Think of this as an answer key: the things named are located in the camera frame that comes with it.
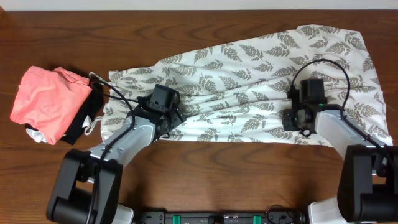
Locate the white fern print dress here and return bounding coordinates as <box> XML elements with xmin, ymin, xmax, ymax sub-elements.
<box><xmin>99</xmin><ymin>25</ymin><xmax>392</xmax><ymax>145</ymax></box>

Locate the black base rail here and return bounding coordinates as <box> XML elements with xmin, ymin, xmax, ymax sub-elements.
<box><xmin>132</xmin><ymin>205</ymin><xmax>308</xmax><ymax>224</ymax></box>

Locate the folded black garment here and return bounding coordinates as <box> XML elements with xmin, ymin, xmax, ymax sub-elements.
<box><xmin>25</xmin><ymin>88</ymin><xmax>103</xmax><ymax>145</ymax></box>

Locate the folded coral pink garment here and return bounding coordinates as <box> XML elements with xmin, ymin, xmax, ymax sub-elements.
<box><xmin>10</xmin><ymin>66</ymin><xmax>91</xmax><ymax>145</ymax></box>

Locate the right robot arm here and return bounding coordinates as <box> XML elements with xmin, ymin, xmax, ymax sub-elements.
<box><xmin>282</xmin><ymin>88</ymin><xmax>397</xmax><ymax>223</ymax></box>

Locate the white crumpled cloth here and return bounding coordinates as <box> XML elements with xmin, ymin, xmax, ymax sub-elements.
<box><xmin>26</xmin><ymin>116</ymin><xmax>92</xmax><ymax>144</ymax></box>

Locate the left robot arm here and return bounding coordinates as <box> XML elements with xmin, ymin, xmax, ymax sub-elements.
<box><xmin>46</xmin><ymin>87</ymin><xmax>186</xmax><ymax>224</ymax></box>

